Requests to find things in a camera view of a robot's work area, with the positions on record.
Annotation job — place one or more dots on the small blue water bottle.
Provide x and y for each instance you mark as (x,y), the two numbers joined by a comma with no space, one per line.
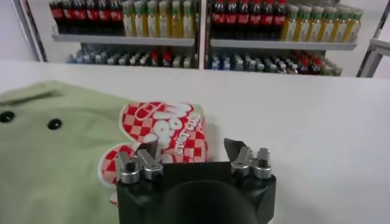
(71,58)
(226,64)
(80,58)
(215,64)

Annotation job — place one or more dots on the black metal frame post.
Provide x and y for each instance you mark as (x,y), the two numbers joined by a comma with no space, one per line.
(36,33)
(382,21)

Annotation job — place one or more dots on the green cap yellow juice bottle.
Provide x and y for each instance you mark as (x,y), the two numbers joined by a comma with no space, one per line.
(353,30)
(175,25)
(303,29)
(328,30)
(151,25)
(128,24)
(188,25)
(340,30)
(139,24)
(316,29)
(291,29)
(163,25)

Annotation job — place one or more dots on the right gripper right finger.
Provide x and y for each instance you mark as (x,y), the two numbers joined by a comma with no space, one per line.
(243,156)

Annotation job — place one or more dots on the small green drink bottle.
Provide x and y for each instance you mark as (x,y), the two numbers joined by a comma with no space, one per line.
(239,65)
(250,65)
(99,58)
(89,58)

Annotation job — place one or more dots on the green t-shirt with red print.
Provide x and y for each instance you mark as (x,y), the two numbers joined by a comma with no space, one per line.
(45,170)

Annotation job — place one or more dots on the small red cap cola bottle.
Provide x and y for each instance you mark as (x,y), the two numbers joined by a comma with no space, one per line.
(304,65)
(154,59)
(166,60)
(317,66)

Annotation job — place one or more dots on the white metal frame table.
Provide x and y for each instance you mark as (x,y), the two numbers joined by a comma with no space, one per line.
(370,59)

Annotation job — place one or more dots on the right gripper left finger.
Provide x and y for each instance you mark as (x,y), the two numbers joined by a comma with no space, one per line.
(143,158)

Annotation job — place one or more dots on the metal drinks shelf unit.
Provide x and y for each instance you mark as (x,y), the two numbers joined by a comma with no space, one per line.
(122,40)
(283,45)

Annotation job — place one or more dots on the small white cap dark bottle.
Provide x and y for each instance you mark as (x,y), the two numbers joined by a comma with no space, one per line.
(132,61)
(122,61)
(271,68)
(281,68)
(292,69)
(260,67)
(143,61)
(110,61)

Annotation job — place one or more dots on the small yellow juice bottle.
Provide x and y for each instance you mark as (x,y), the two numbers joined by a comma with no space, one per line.
(327,70)
(177,62)
(337,72)
(186,63)

